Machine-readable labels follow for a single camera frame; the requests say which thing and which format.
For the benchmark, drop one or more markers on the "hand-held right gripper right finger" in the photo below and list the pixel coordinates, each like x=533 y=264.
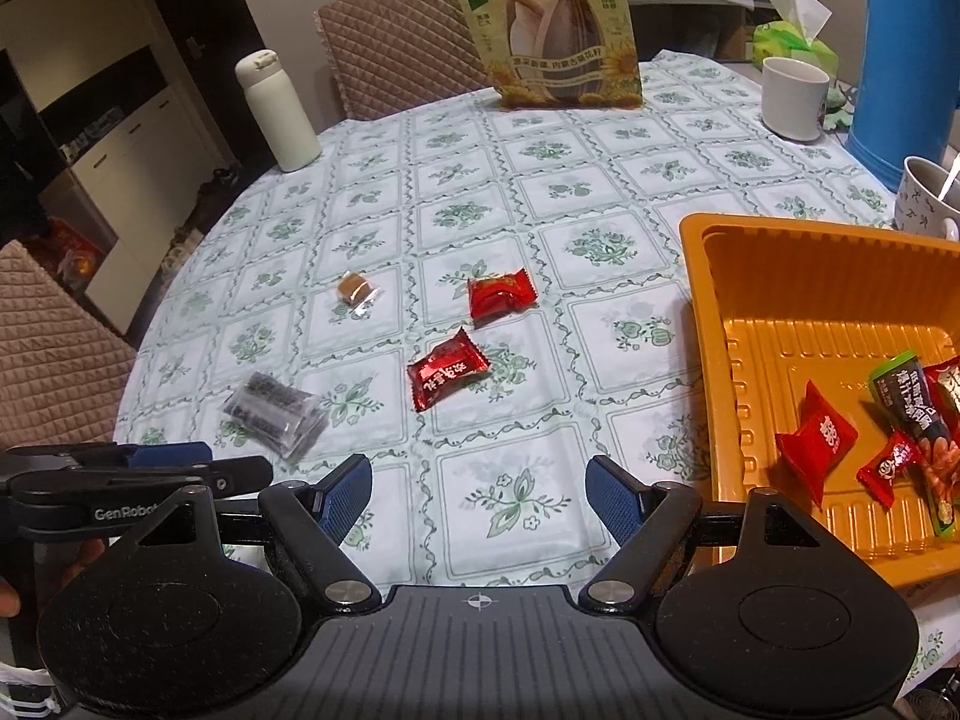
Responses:
x=615 y=499

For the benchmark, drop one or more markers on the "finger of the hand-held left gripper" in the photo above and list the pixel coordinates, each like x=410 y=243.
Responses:
x=225 y=476
x=169 y=454

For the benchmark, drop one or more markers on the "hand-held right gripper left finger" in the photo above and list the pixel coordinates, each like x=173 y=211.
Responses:
x=346 y=499

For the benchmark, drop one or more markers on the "clear packet with dark contents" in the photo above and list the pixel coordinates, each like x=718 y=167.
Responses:
x=274 y=412

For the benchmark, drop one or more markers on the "shiny dark red candy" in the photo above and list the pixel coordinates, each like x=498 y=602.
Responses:
x=448 y=371

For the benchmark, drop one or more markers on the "caramel candy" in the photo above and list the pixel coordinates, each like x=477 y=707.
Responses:
x=352 y=289

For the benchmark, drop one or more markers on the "red candy with white symbol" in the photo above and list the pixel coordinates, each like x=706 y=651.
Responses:
x=817 y=435

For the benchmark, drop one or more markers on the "bright red candy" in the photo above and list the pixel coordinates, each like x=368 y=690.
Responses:
x=501 y=296

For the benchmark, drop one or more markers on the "orange plastic tray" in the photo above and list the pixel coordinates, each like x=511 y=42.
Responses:
x=750 y=277

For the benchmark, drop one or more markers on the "small red candy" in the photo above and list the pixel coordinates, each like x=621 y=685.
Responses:
x=889 y=465

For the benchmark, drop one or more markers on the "green snack packet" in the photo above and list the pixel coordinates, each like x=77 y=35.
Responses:
x=911 y=405

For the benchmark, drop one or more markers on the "red candy with white print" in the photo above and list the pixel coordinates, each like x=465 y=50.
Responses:
x=943 y=388

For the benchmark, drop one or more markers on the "person's left hand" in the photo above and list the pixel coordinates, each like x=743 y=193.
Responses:
x=84 y=559

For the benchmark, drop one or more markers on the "quilted beige chair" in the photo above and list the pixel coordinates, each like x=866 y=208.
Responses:
x=52 y=345

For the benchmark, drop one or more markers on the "white and dark cabinet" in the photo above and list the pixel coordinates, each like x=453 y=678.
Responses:
x=112 y=127

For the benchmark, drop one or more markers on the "white insulated bottle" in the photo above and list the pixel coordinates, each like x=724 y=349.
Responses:
x=281 y=112

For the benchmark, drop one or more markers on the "patterned white cup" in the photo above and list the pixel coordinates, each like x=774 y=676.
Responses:
x=919 y=202

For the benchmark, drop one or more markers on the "white mug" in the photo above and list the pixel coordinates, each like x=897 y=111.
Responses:
x=795 y=101

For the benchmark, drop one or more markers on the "green cloth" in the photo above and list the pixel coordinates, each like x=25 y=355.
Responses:
x=838 y=109

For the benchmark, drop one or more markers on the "quilted chair back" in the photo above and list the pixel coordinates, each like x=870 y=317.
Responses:
x=397 y=45

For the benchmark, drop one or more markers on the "metal spoon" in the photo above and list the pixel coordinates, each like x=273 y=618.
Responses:
x=951 y=180

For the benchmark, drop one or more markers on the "sunflower seed bag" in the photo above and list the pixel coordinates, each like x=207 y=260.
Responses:
x=547 y=30

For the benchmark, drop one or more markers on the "wooden side shelf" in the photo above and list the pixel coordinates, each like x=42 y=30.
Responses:
x=697 y=22

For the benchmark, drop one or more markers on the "green tissue box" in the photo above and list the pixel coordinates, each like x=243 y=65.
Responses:
x=795 y=41

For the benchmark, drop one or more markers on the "blue thermos jug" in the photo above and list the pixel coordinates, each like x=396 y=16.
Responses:
x=907 y=52

